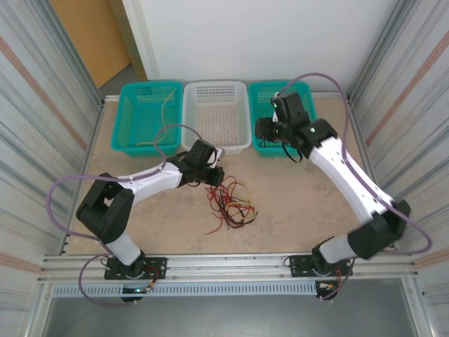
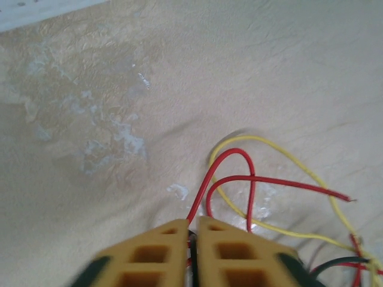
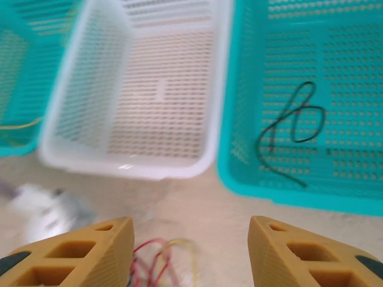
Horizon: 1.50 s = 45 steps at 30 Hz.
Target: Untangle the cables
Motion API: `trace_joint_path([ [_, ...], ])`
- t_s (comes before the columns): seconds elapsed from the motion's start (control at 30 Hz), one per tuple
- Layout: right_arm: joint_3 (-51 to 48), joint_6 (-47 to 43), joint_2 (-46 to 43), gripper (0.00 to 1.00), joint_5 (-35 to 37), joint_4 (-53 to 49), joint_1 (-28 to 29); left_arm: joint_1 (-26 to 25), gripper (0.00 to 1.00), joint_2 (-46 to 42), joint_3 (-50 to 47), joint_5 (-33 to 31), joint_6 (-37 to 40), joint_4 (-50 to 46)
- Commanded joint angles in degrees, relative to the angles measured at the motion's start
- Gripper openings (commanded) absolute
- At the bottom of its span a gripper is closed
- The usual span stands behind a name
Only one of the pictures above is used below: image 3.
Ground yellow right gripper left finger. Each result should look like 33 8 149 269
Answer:
0 216 135 287

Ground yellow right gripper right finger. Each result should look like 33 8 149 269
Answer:
250 215 383 287

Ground white plastic basket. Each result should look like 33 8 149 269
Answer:
38 0 234 182

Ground red cable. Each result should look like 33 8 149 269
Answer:
130 238 173 287

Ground teal plastic basket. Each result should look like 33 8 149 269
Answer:
0 0 84 158
217 0 383 218

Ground yellow cable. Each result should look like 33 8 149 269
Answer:
0 116 45 133
166 238 199 285

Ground black cable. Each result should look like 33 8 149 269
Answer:
255 81 326 189

